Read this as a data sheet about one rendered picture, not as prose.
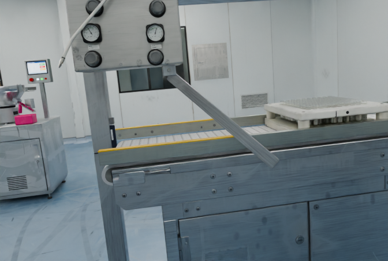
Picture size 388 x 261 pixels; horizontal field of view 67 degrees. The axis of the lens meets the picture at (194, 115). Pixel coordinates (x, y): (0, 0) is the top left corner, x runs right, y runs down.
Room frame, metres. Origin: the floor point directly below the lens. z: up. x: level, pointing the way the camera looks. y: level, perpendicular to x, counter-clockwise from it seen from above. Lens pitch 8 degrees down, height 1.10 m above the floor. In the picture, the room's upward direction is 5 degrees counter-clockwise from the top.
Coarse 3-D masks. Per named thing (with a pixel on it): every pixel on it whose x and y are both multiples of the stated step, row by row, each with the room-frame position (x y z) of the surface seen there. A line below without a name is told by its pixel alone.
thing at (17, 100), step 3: (21, 84) 2.98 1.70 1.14; (18, 87) 2.94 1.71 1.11; (21, 87) 2.98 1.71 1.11; (18, 90) 2.94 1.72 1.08; (21, 90) 2.97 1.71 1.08; (18, 93) 2.94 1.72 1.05; (21, 93) 2.97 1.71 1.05; (18, 96) 2.96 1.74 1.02; (12, 99) 2.93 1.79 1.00; (15, 99) 2.93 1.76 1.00; (18, 99) 2.95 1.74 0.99; (18, 102) 2.94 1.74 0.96; (21, 102) 2.97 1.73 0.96; (21, 105) 2.92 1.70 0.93; (6, 123) 2.90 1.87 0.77
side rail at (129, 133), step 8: (240, 120) 0.94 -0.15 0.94; (248, 120) 0.94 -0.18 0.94; (256, 120) 0.94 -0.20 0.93; (136, 128) 0.90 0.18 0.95; (144, 128) 0.90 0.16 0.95; (152, 128) 0.91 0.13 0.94; (160, 128) 0.91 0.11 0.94; (168, 128) 0.91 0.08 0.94; (176, 128) 0.91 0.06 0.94; (184, 128) 0.92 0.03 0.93; (192, 128) 0.92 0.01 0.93; (200, 128) 0.92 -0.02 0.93; (208, 128) 0.93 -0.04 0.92; (216, 128) 0.93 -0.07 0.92; (120, 136) 0.89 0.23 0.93; (128, 136) 0.90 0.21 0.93; (136, 136) 0.90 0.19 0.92; (144, 136) 0.90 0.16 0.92
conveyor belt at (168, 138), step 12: (204, 132) 0.91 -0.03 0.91; (216, 132) 0.90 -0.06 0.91; (228, 132) 0.88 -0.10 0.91; (252, 132) 0.85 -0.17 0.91; (120, 144) 0.84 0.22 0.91; (132, 144) 0.83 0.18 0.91; (288, 144) 0.69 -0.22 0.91; (300, 144) 0.69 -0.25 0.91; (180, 156) 0.66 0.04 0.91; (192, 156) 0.66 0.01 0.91; (204, 156) 0.67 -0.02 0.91; (108, 168) 0.64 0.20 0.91
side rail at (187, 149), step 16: (304, 128) 0.69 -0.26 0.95; (320, 128) 0.68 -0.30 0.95; (336, 128) 0.69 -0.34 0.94; (352, 128) 0.69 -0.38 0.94; (368, 128) 0.70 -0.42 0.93; (384, 128) 0.70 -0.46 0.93; (176, 144) 0.64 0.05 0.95; (192, 144) 0.65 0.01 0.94; (208, 144) 0.65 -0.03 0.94; (224, 144) 0.66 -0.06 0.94; (240, 144) 0.66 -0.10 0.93; (272, 144) 0.67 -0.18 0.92; (112, 160) 0.63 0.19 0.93; (128, 160) 0.63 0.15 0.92; (144, 160) 0.63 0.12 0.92
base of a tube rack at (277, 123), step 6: (264, 120) 0.94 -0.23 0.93; (270, 120) 0.89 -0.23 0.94; (276, 120) 0.88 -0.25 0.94; (282, 120) 0.87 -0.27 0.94; (270, 126) 0.89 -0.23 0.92; (276, 126) 0.85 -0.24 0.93; (282, 126) 0.80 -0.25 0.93; (288, 126) 0.77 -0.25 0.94; (294, 126) 0.76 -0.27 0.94; (312, 126) 0.75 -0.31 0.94
